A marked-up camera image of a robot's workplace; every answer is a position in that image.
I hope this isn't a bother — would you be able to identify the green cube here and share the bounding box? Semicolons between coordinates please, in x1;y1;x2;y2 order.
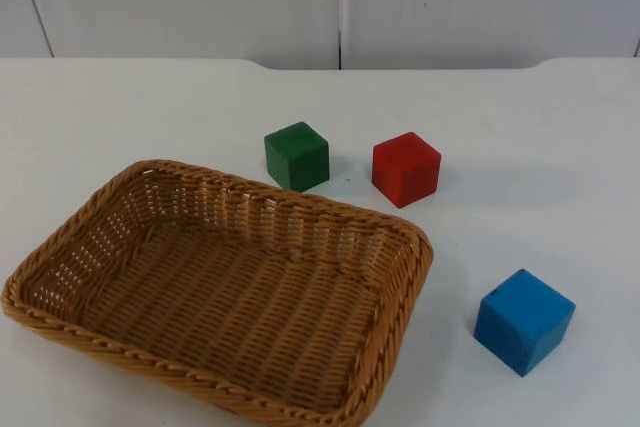
263;121;331;193

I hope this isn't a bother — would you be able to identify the blue cube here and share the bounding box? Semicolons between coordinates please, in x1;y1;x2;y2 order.
473;268;577;378

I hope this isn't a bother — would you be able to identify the red cube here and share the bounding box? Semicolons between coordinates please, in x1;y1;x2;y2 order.
371;131;443;209

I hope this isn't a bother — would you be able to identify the pale brown wicker basket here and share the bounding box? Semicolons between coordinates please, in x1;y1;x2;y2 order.
0;159;435;427

